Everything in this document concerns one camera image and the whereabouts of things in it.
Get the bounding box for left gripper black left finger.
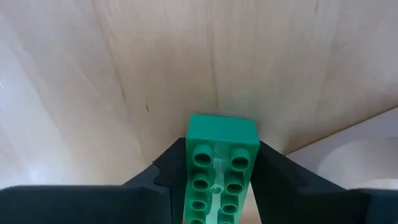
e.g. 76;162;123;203
0;136;189;224

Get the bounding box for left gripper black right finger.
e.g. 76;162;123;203
250;140;398;224

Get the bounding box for green toy brick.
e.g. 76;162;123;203
183;113;261;224

